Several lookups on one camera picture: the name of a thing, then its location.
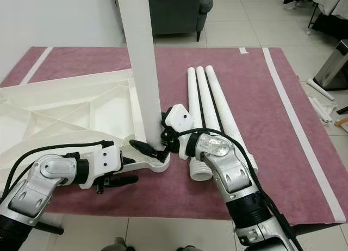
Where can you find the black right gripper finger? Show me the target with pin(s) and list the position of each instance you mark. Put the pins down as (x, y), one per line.
(147, 148)

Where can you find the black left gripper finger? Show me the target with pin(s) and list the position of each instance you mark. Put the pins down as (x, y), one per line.
(124, 180)

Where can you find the white plastic table leg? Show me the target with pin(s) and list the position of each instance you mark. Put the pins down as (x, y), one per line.
(205, 93)
(193, 91)
(138, 61)
(223, 99)

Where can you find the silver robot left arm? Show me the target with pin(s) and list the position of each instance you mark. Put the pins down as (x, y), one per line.
(43, 191)

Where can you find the grey robot left foot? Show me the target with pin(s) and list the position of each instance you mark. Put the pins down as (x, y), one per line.
(115, 245)

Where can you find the grey robot foot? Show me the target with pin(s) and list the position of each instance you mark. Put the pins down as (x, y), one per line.
(115, 245)
(190, 249)

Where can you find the grey robot right foot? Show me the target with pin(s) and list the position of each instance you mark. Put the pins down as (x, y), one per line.
(190, 249)

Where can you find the small white tape patch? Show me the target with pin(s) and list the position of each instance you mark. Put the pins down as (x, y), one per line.
(243, 50)

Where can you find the mauve cloth with white stripes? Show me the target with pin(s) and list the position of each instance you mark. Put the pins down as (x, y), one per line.
(288, 169)

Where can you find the dark grey armchair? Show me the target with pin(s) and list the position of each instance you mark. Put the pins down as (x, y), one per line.
(174, 12)

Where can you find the white plastic tube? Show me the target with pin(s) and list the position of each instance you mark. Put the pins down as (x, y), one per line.
(319, 110)
(319, 89)

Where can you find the light wooden table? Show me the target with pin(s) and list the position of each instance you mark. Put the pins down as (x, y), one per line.
(342, 121)

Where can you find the steel pedal trash bin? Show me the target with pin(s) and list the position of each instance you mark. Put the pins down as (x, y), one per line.
(334, 66)

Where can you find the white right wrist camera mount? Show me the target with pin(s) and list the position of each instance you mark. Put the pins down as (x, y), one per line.
(179, 118)

